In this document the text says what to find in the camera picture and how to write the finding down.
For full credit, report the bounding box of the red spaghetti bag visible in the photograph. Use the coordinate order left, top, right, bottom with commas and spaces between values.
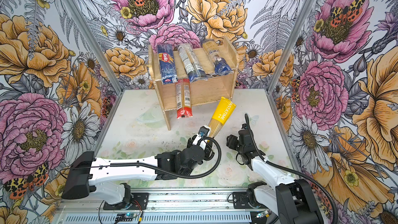
176, 79, 193, 119

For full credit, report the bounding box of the yellow blue spaghetti bag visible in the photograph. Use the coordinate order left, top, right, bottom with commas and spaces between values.
202, 39, 232, 76

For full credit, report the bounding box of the clear blue-end spaghetti bag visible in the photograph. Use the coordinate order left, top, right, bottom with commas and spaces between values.
177, 44, 208, 83

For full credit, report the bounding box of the blue Barilla pasta box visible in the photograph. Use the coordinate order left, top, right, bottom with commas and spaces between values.
157, 44, 178, 85

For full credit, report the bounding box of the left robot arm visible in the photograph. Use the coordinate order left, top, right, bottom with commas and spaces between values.
61, 135, 222, 205

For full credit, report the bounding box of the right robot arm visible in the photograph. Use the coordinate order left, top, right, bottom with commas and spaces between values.
227, 124, 324, 224

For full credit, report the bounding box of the wooden two-tier shelf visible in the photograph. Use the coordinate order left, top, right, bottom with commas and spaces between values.
148, 37, 239, 131

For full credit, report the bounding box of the right green circuit board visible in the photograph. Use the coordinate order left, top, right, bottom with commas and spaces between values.
256, 210, 270, 218

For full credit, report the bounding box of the green circuit board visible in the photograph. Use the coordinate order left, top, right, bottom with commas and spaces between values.
256, 210, 270, 218
115, 213, 138, 222

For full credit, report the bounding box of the left green circuit board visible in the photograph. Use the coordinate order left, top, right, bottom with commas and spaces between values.
115, 213, 138, 222

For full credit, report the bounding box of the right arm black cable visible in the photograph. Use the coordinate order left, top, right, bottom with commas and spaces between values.
244, 113, 339, 224

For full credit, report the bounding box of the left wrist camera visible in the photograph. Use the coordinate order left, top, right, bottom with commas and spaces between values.
192, 125, 211, 150

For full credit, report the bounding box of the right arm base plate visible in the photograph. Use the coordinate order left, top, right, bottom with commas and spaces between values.
229, 191, 277, 212

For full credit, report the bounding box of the aluminium front rail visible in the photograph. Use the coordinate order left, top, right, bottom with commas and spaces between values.
55, 188, 324, 214

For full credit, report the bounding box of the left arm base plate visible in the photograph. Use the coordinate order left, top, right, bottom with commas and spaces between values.
103, 193, 149, 211

